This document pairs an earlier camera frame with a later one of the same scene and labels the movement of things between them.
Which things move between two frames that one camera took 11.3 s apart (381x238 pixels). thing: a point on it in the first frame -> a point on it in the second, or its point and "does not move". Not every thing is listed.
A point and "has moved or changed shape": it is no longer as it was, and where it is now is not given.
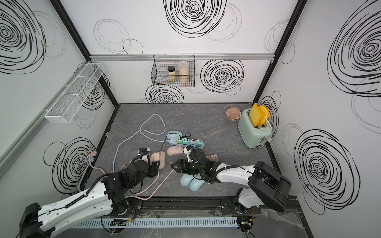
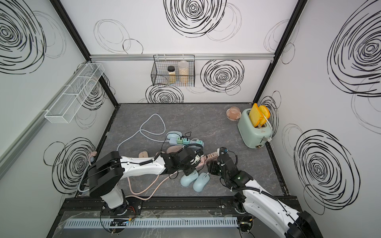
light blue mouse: x=185 y=179 does not move
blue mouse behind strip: x=173 y=134 does not move
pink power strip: x=213 y=157 does not move
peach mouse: x=154 y=156 has moved or changed shape
